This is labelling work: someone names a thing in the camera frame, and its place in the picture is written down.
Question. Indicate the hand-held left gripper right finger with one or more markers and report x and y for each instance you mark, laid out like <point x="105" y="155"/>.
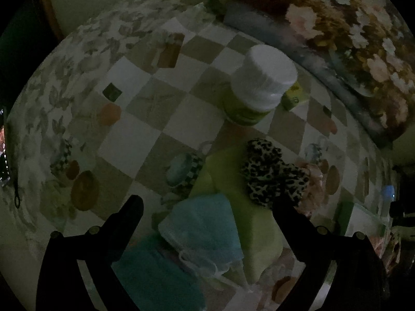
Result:
<point x="282" y="213"/>

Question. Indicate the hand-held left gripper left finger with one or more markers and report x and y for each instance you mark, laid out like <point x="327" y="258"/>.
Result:
<point x="133" y="213"/>

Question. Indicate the light green cloth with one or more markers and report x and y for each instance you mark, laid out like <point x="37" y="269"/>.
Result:
<point x="253" y="220"/>

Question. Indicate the leopard print cloth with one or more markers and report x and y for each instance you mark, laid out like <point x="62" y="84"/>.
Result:
<point x="266" y="168"/>

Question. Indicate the light blue soft cloth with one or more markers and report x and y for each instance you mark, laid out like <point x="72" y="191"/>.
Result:
<point x="201" y="223"/>

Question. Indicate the teal cloth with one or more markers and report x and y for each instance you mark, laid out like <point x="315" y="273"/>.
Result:
<point x="152" y="278"/>

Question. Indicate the white box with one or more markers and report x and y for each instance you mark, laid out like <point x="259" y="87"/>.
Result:
<point x="360" y="222"/>

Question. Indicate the white device with blue light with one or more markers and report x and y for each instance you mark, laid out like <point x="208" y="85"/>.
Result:
<point x="387" y="192"/>

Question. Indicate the small yellow box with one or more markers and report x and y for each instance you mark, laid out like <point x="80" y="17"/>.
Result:
<point x="291" y="98"/>

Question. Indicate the green jar with white lid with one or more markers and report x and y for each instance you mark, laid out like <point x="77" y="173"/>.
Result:
<point x="262" y="77"/>

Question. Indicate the checkered floral tablecloth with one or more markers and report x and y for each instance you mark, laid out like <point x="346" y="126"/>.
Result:
<point x="155" y="71"/>

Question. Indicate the floral wall painting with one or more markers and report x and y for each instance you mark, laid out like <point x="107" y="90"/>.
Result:
<point x="340" y="39"/>

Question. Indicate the brown wooden door frame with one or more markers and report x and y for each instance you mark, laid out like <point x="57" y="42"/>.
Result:
<point x="48" y="6"/>

